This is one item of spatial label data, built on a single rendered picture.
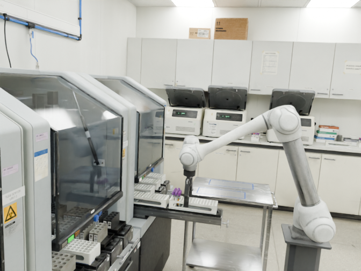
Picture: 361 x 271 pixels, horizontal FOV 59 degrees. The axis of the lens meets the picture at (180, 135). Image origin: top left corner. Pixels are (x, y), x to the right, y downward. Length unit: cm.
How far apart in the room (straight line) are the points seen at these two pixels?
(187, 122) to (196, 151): 254
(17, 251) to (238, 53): 385
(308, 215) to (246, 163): 250
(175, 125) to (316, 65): 198
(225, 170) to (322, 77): 172
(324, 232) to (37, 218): 138
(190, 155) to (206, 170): 264
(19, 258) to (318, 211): 142
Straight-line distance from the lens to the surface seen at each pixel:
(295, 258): 219
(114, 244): 164
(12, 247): 112
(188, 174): 197
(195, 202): 203
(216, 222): 201
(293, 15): 495
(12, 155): 103
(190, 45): 459
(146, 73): 471
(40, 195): 117
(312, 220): 189
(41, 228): 122
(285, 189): 442
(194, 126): 428
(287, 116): 170
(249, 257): 272
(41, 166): 115
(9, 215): 107
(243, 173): 434
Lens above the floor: 159
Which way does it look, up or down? 9 degrees down
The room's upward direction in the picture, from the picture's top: 3 degrees clockwise
